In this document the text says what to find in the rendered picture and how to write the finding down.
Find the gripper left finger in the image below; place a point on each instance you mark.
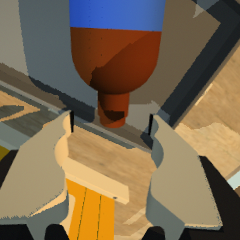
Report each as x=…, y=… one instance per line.
x=33, y=187

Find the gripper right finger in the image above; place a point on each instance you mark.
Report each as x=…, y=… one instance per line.
x=187, y=195

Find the yellow bottle crate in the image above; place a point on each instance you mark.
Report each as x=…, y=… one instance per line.
x=91, y=214

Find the dark grey rectangular tray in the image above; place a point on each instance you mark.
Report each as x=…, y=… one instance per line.
x=198, y=39

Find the brown bottle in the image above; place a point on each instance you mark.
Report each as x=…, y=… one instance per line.
x=115, y=48

